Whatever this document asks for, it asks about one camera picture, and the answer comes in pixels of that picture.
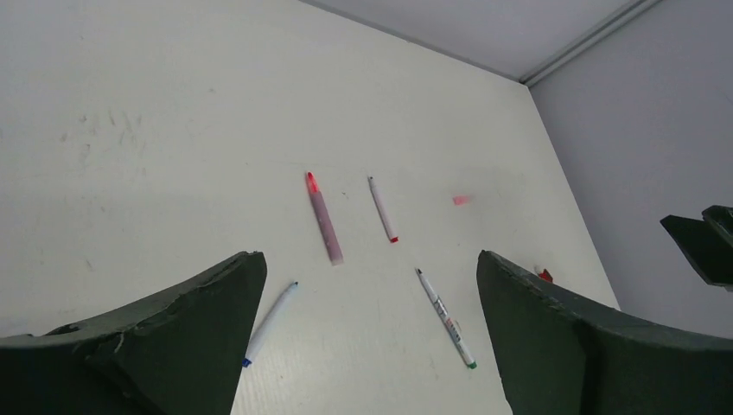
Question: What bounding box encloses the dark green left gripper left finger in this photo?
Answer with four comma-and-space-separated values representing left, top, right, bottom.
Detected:
1, 252, 267, 414

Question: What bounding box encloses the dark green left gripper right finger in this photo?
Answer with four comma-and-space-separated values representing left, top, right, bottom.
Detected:
476, 251, 732, 414

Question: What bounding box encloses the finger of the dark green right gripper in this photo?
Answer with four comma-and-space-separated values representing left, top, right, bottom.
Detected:
660, 215, 732, 287
702, 205, 733, 246

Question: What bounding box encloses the white pen blue end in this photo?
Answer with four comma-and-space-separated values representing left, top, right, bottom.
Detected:
242, 281, 299, 368

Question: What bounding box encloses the white pen green end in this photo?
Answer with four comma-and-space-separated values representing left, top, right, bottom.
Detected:
416, 268, 477, 370

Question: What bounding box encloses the pink highlighter pen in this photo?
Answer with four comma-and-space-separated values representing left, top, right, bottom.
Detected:
305, 171, 343, 265

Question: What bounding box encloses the red pen cap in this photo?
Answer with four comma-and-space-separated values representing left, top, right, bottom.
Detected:
534, 266, 554, 283

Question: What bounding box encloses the white pen red end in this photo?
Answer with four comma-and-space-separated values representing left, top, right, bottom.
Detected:
367, 176, 398, 244

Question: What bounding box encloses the pink highlighter cap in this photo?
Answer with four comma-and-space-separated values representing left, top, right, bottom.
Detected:
452, 195, 472, 206

